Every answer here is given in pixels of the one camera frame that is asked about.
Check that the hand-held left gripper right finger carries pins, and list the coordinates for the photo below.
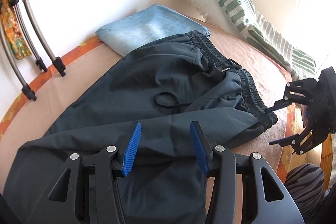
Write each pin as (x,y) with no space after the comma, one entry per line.
(199,148)

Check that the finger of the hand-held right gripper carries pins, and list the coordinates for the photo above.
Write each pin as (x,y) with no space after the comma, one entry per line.
(282,140)
(279,104)

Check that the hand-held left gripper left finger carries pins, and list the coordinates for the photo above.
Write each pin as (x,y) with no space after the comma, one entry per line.
(131,148)

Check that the dark grey pants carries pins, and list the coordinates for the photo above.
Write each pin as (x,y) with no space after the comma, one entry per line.
(157,77)

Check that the peach bed blanket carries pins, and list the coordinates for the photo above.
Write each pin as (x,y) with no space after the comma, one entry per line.
(249,56)

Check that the orange floral bed sheet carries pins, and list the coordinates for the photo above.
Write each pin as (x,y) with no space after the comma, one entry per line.
(76,52)

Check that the folded light blue jeans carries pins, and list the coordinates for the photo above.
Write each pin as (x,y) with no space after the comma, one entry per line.
(141,27)

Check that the colourful patterned scarf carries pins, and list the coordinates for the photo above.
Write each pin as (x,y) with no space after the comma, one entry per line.
(15,35)

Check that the grey metal tripod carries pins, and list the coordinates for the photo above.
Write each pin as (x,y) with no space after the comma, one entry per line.
(29,22)

